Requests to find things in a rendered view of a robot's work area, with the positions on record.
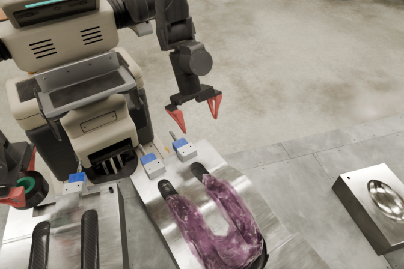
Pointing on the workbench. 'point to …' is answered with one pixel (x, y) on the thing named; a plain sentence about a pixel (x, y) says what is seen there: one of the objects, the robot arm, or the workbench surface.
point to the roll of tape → (32, 188)
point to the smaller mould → (374, 205)
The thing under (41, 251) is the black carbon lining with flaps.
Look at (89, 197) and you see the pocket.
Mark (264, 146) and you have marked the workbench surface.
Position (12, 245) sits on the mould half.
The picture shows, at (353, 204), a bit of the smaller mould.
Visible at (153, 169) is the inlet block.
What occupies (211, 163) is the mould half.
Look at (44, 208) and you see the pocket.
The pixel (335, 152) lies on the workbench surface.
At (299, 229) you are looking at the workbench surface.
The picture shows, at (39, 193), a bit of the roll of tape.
